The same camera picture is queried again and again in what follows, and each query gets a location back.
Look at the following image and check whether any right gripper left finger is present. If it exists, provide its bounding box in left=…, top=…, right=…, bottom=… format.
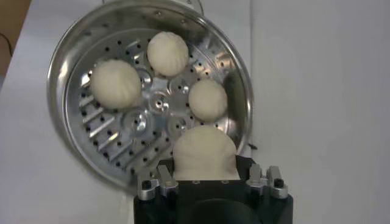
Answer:
left=136, top=158, right=179, bottom=201

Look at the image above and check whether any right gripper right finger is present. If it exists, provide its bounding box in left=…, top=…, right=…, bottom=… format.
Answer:
left=236, top=155, right=289, bottom=200

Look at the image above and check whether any white steamed baozi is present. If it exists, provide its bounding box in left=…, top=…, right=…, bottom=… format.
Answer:
left=90, top=59, right=143, bottom=110
left=188, top=79, right=229, bottom=123
left=146, top=31, right=190, bottom=77
left=172, top=125, right=241, bottom=181

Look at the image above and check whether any perforated steel steamer basket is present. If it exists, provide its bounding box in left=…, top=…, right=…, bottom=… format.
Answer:
left=46, top=0, right=254, bottom=195

